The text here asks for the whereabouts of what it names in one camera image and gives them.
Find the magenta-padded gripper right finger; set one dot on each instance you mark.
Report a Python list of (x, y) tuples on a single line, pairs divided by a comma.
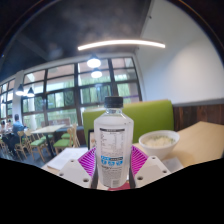
[(150, 170)]

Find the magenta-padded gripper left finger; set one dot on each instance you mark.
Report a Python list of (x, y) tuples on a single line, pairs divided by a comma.
[(73, 171)]

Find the clear plastic water bottle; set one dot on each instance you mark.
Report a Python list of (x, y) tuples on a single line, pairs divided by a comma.
[(113, 146)]

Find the white ceramic bowl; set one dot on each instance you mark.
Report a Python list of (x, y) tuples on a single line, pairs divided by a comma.
[(159, 145)]

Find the wooden chairs with green seats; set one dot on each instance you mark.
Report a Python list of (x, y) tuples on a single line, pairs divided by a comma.
[(38, 142)]

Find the wooden dining table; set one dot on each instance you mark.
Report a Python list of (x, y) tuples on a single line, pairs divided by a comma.
[(48, 128)]

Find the green upholstered bench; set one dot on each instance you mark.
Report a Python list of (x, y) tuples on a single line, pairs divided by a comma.
[(150, 116)]

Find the person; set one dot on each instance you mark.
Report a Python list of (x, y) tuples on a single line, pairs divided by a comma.
[(2, 126), (16, 130)]

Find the hanging pendant lamps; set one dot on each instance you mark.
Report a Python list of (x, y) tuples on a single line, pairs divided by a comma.
[(93, 62)]

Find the long curved ceiling light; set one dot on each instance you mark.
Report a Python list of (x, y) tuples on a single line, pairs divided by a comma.
[(120, 42)]

